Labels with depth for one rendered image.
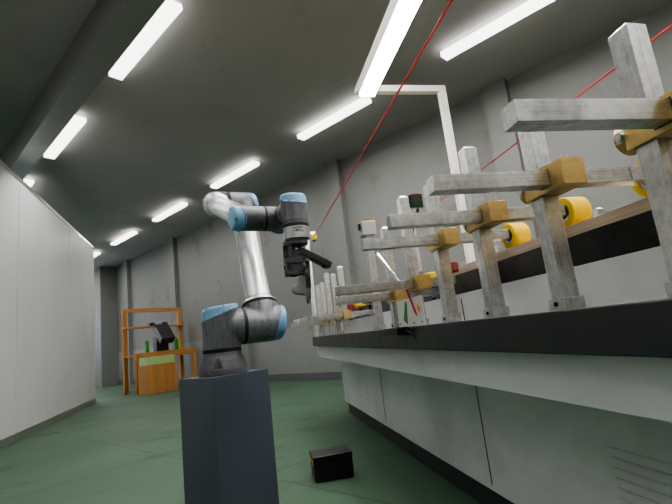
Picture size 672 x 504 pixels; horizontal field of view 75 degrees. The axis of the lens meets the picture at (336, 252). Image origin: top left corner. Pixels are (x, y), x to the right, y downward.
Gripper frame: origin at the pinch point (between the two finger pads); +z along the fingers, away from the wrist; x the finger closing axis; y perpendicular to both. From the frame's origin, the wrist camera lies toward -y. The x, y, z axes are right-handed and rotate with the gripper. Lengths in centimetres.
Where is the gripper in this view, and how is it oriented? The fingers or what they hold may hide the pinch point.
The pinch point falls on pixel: (309, 299)
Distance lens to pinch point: 146.9
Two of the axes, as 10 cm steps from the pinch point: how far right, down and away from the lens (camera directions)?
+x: 1.9, -2.0, -9.6
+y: -9.8, 0.8, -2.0
